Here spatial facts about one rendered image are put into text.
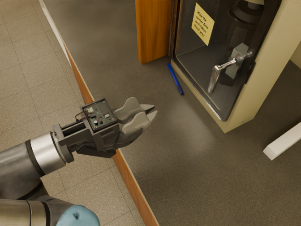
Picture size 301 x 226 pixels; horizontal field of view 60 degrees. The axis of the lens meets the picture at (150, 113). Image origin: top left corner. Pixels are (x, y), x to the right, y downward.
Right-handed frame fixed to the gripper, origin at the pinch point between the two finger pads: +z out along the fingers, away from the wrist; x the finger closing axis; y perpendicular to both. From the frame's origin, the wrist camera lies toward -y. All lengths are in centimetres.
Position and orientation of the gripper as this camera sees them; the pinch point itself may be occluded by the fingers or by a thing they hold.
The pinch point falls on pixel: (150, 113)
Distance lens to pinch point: 58.7
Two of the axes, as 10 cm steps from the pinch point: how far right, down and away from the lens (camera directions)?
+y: 0.0, -5.5, -8.4
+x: -4.7, -7.4, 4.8
